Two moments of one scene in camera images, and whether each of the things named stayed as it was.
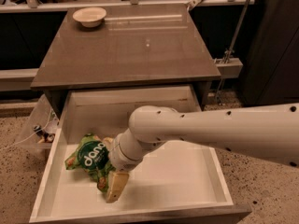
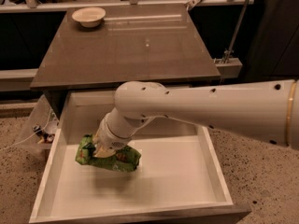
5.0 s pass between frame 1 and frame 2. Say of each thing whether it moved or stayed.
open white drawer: stayed
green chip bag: moved
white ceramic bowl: stayed
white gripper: moved
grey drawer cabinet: stayed
